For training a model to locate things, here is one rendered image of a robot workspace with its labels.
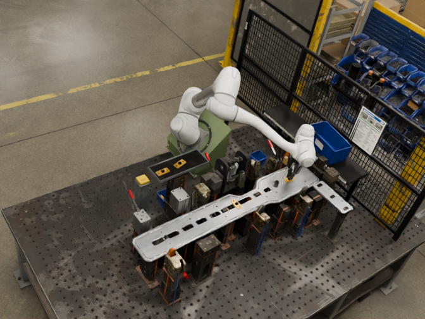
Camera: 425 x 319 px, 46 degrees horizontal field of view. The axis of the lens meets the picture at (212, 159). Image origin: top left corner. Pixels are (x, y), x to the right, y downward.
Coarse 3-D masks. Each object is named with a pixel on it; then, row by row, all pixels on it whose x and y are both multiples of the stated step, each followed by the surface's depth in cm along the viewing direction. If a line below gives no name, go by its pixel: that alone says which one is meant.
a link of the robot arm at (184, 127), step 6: (180, 114) 354; (186, 114) 352; (174, 120) 349; (180, 120) 347; (186, 120) 348; (192, 120) 352; (174, 126) 348; (180, 126) 346; (186, 126) 347; (192, 126) 352; (174, 132) 349; (180, 132) 347; (186, 132) 349; (192, 132) 353; (198, 132) 360; (180, 138) 352; (186, 138) 353; (192, 138) 356; (198, 138) 361
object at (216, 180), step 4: (212, 176) 318; (216, 176) 319; (212, 180) 315; (216, 180) 316; (220, 180) 316; (212, 184) 317; (216, 184) 315; (220, 184) 318; (212, 188) 318; (216, 188) 318; (220, 188) 321; (212, 192) 320; (216, 192) 322; (212, 196) 324; (216, 196) 327; (212, 200) 327; (212, 216) 341
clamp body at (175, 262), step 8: (168, 256) 270; (176, 256) 270; (168, 264) 270; (176, 264) 267; (184, 264) 268; (168, 272) 274; (176, 272) 267; (168, 280) 280; (176, 280) 277; (168, 288) 282; (176, 288) 283; (168, 296) 285; (176, 296) 288; (168, 304) 288
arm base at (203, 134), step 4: (200, 128) 368; (200, 132) 364; (204, 132) 366; (208, 132) 365; (200, 136) 363; (204, 136) 365; (200, 140) 364; (184, 144) 368; (192, 144) 363; (196, 144) 364; (200, 144) 366; (184, 148) 368; (188, 148) 369; (192, 148) 366; (196, 148) 365; (184, 152) 368
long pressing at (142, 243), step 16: (272, 176) 338; (304, 176) 343; (256, 192) 325; (272, 192) 327; (288, 192) 329; (208, 208) 308; (256, 208) 315; (176, 224) 295; (192, 224) 297; (208, 224) 299; (224, 224) 301; (144, 240) 283; (176, 240) 286; (192, 240) 288; (144, 256) 275; (160, 256) 277
